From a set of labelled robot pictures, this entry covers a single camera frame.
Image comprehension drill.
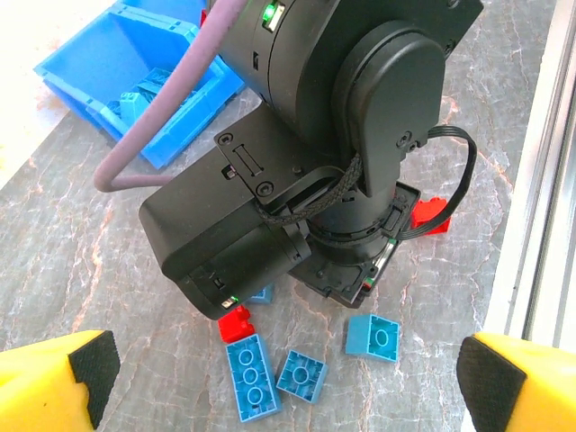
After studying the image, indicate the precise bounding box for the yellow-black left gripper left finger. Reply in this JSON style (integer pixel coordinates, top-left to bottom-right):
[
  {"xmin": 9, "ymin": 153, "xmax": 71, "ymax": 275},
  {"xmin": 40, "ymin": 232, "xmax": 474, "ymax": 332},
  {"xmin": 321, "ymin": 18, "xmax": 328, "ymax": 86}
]
[{"xmin": 0, "ymin": 329, "xmax": 122, "ymax": 432}]

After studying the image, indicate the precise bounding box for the black flat wire loop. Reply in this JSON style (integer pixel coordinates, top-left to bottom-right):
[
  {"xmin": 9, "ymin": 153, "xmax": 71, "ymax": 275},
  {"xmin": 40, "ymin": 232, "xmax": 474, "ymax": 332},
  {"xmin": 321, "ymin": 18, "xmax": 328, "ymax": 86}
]
[{"xmin": 395, "ymin": 125, "xmax": 479, "ymax": 239}]

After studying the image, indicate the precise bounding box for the purple camera cable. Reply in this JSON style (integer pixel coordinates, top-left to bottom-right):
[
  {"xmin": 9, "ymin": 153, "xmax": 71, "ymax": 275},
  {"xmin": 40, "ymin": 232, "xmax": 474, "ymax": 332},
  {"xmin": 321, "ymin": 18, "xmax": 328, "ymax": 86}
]
[{"xmin": 93, "ymin": 0, "xmax": 248, "ymax": 193}]

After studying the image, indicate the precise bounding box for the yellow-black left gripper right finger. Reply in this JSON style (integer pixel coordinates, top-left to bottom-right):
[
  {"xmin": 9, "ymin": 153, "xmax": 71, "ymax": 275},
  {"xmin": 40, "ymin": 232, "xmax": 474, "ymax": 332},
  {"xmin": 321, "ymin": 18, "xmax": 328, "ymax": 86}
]
[{"xmin": 455, "ymin": 331, "xmax": 576, "ymax": 432}]

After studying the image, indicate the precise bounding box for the black braided cable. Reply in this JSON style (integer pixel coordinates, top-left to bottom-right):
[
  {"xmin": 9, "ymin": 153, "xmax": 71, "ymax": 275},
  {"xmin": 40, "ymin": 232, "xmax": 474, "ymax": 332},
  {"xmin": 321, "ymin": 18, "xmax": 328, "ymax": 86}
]
[{"xmin": 254, "ymin": 150, "xmax": 364, "ymax": 229}]

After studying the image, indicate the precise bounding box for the blue two-compartment plastic bin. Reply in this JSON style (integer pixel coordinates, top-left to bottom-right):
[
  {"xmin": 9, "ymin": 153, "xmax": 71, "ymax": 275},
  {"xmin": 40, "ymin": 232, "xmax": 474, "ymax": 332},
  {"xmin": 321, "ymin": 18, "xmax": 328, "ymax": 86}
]
[{"xmin": 33, "ymin": 0, "xmax": 247, "ymax": 170}]

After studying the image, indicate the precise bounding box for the blue lego brick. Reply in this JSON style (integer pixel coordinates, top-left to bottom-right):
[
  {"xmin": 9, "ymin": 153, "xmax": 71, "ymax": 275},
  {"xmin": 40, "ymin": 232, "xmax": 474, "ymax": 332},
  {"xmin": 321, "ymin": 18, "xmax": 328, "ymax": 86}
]
[
  {"xmin": 137, "ymin": 67, "xmax": 176, "ymax": 98},
  {"xmin": 275, "ymin": 349, "xmax": 329, "ymax": 404},
  {"xmin": 247, "ymin": 283, "xmax": 275, "ymax": 306},
  {"xmin": 345, "ymin": 313, "xmax": 401, "ymax": 364},
  {"xmin": 224, "ymin": 333, "xmax": 284, "ymax": 423},
  {"xmin": 119, "ymin": 91, "xmax": 152, "ymax": 131}
]

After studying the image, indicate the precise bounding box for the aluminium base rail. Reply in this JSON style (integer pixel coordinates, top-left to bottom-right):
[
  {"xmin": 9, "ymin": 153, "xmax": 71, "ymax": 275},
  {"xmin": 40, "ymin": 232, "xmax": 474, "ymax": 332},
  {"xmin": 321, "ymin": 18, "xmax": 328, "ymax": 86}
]
[{"xmin": 483, "ymin": 0, "xmax": 576, "ymax": 347}]

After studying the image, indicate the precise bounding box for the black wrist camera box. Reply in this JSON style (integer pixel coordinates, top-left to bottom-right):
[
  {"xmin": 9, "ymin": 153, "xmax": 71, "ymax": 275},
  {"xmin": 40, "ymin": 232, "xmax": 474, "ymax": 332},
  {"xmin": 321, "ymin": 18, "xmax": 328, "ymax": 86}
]
[{"xmin": 138, "ymin": 107, "xmax": 343, "ymax": 321}]

